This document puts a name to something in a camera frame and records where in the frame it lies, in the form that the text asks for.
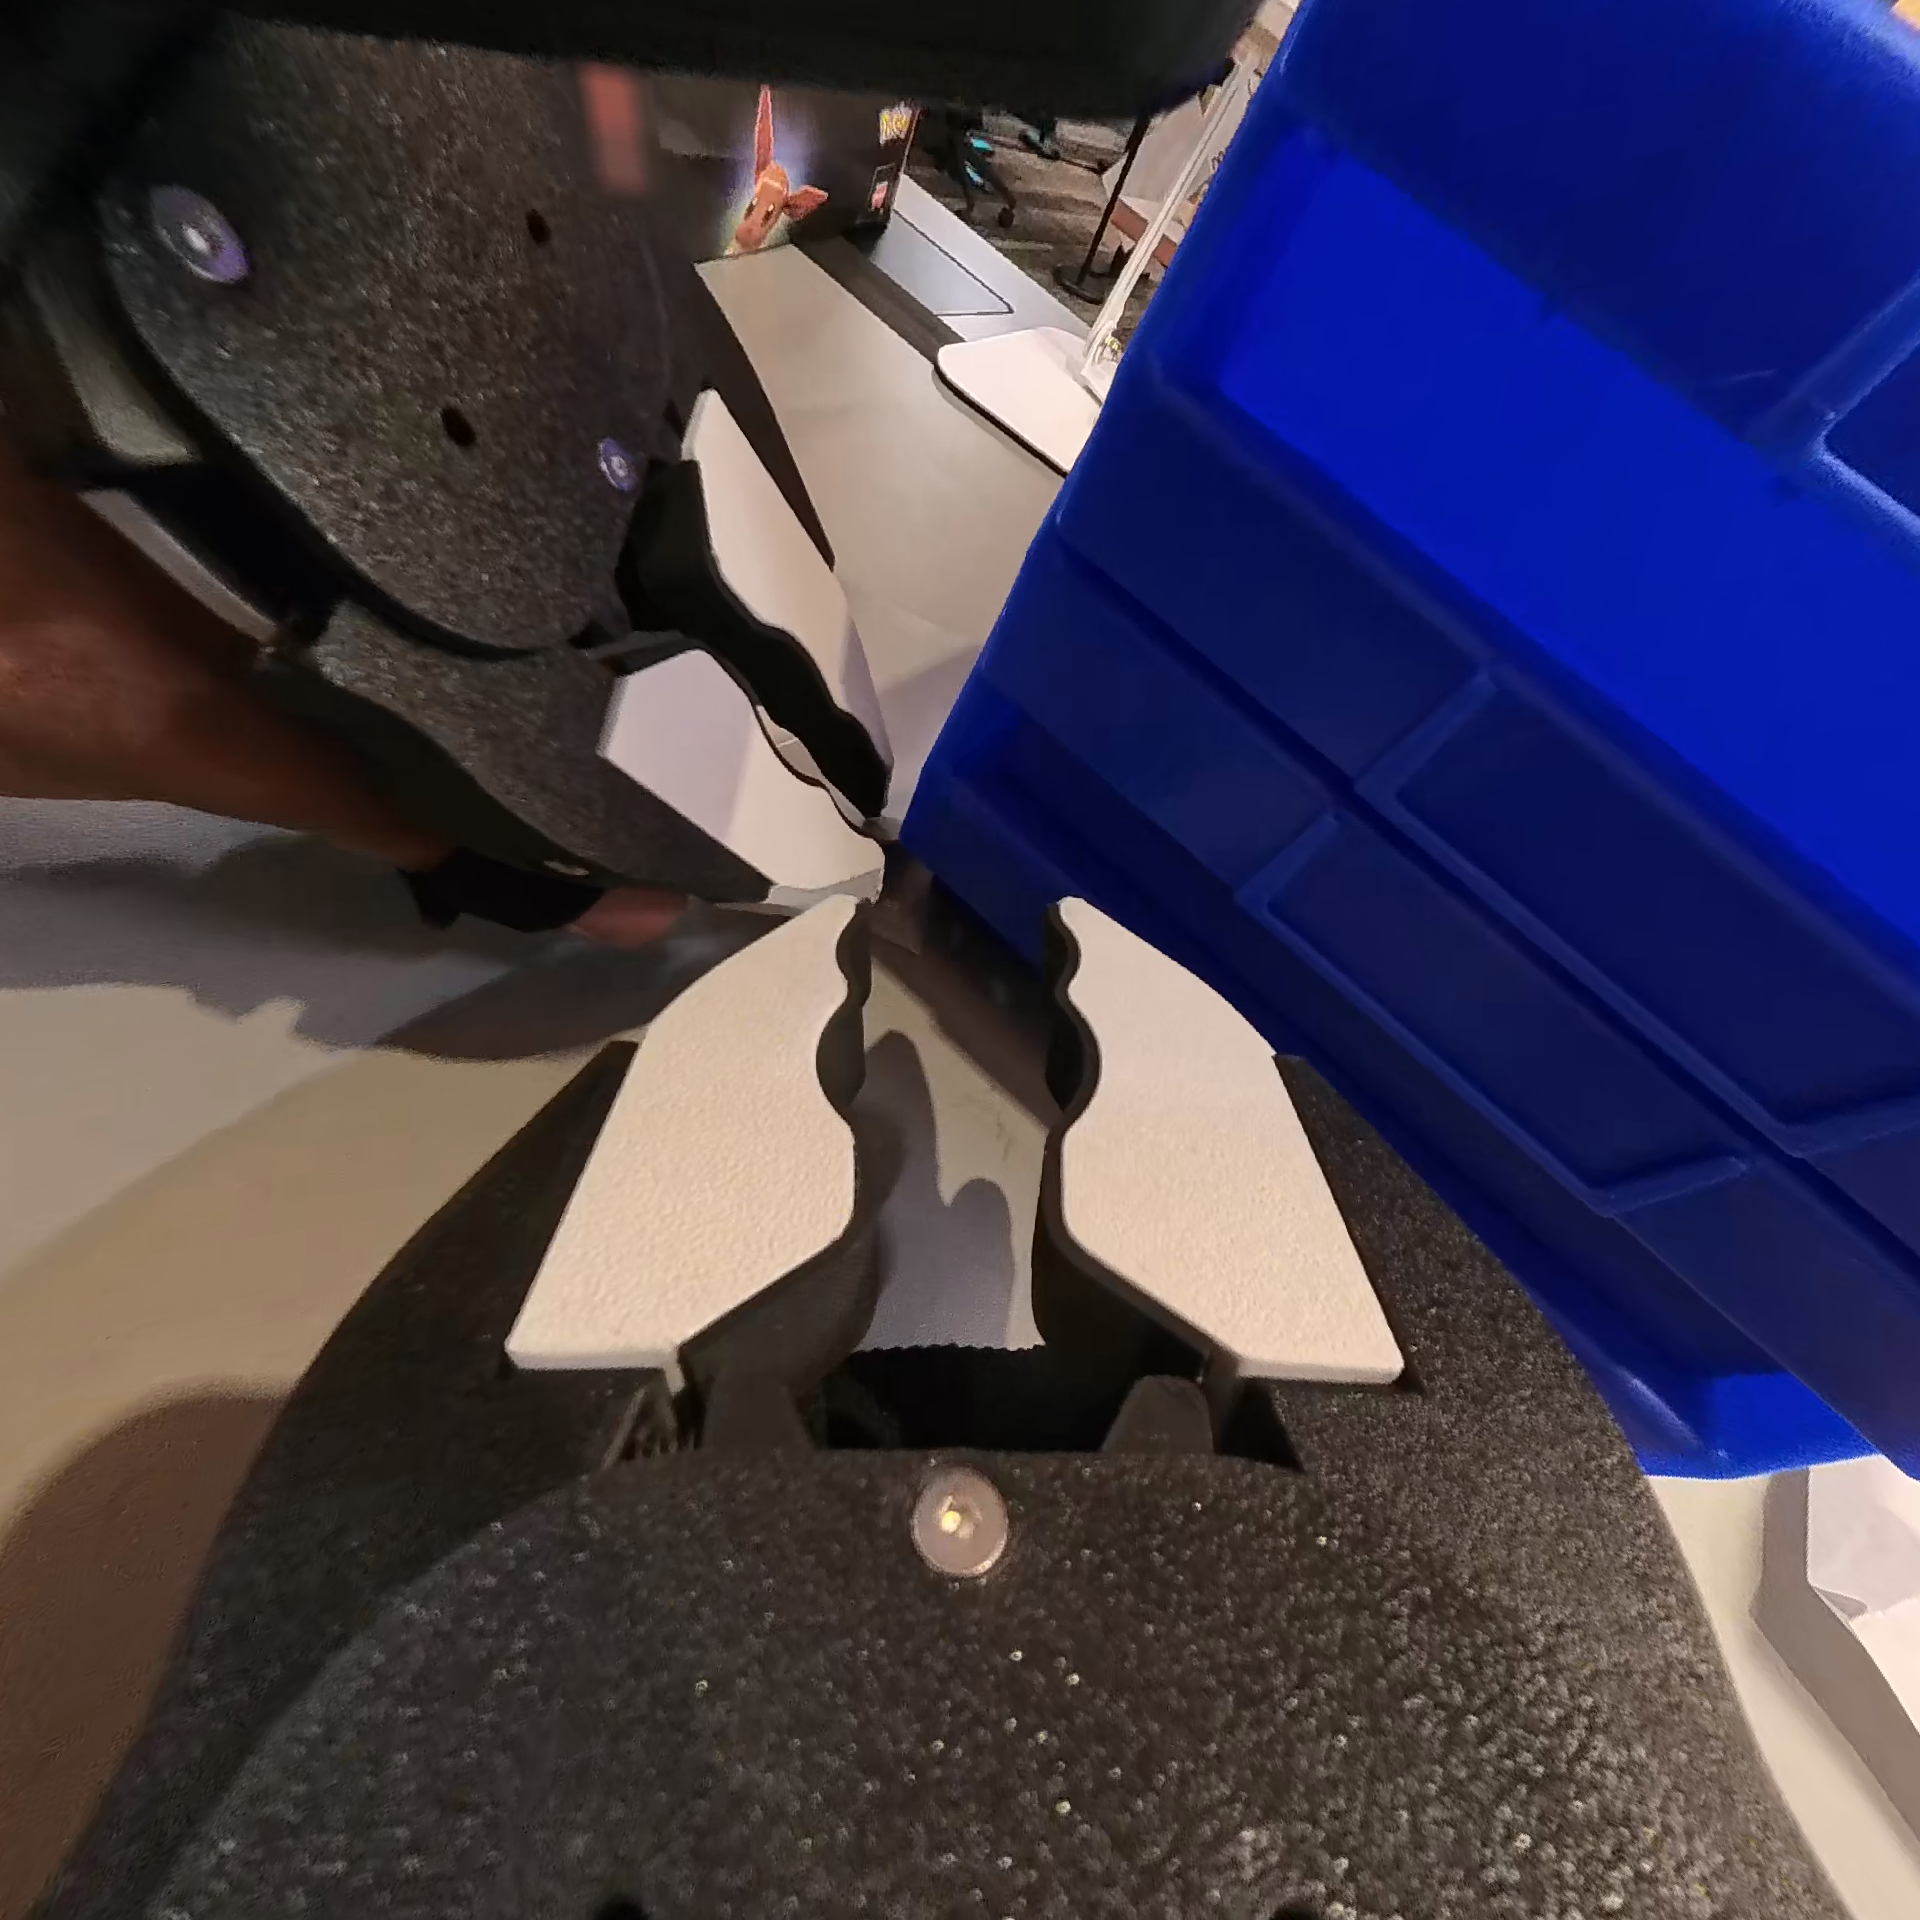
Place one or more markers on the colourful printed toy box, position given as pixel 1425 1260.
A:
pixel 780 181

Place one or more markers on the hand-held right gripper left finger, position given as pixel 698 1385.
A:
pixel 675 1202

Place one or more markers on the grey desk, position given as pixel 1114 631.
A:
pixel 181 1202

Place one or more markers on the person's left hand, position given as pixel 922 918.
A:
pixel 152 707

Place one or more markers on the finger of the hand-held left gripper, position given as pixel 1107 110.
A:
pixel 737 780
pixel 776 557

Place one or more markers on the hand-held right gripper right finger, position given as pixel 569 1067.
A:
pixel 1231 1202

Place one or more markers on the white curved board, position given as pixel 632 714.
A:
pixel 1036 393

